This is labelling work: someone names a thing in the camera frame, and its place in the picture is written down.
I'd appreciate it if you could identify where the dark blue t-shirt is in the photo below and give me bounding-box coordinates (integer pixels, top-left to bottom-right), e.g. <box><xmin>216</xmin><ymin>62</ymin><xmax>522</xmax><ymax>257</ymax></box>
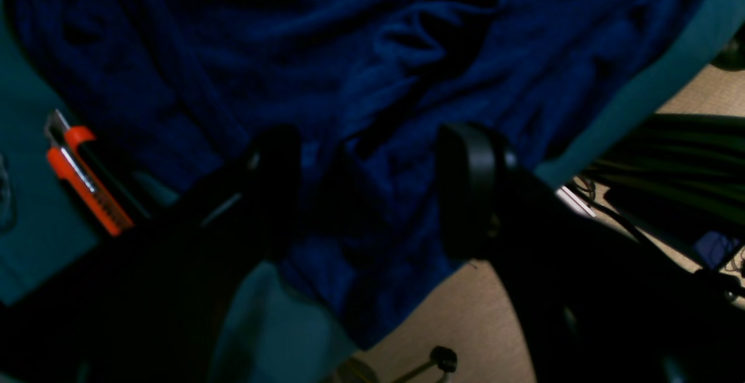
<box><xmin>5</xmin><ymin>0</ymin><xmax>702</xmax><ymax>349</ymax></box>

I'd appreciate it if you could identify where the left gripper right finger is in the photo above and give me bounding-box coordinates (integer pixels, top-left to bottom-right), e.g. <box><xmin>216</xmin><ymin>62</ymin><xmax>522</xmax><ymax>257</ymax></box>
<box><xmin>435</xmin><ymin>123</ymin><xmax>744</xmax><ymax>382</ymax></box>

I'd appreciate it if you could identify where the orange black utility knife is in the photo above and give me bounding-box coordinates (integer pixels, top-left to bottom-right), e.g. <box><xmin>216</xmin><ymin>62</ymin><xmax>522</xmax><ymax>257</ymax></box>
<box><xmin>44</xmin><ymin>109</ymin><xmax>166</xmax><ymax>236</ymax></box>

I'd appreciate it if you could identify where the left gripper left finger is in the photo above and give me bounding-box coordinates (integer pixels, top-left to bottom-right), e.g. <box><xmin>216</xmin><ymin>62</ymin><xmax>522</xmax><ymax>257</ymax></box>
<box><xmin>2</xmin><ymin>126</ymin><xmax>301</xmax><ymax>382</ymax></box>

